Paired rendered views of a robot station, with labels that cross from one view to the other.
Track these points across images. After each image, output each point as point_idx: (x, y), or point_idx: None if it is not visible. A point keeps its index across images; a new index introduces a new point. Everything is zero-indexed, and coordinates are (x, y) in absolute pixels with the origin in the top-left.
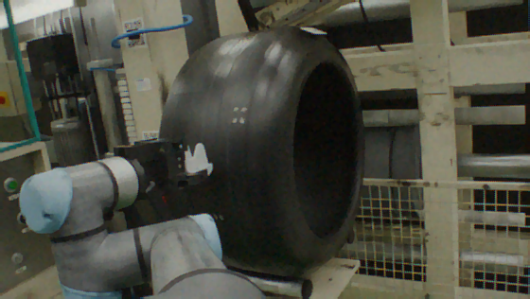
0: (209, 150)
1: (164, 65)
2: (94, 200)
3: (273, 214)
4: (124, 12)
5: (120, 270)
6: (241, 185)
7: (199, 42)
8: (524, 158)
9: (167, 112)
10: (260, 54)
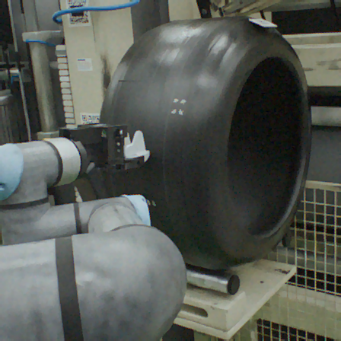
0: (148, 138)
1: (107, 46)
2: (41, 174)
3: (204, 204)
4: None
5: (59, 237)
6: (175, 174)
7: (145, 17)
8: None
9: (109, 97)
10: (205, 46)
